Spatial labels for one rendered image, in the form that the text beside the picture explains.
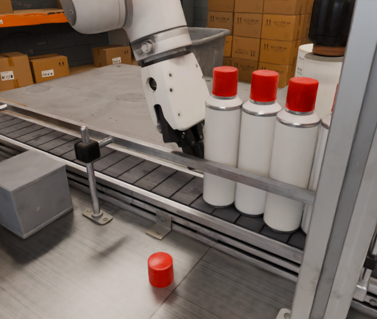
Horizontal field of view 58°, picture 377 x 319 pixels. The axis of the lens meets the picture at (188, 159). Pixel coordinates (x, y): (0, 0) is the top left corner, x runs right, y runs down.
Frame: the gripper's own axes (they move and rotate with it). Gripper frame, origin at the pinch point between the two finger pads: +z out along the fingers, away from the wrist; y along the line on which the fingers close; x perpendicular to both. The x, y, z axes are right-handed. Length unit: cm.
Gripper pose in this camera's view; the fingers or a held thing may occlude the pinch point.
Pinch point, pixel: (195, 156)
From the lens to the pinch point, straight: 52.9
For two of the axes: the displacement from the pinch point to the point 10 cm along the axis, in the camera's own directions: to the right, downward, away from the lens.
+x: -7.9, 0.6, 6.1
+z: 2.9, 9.2, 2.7
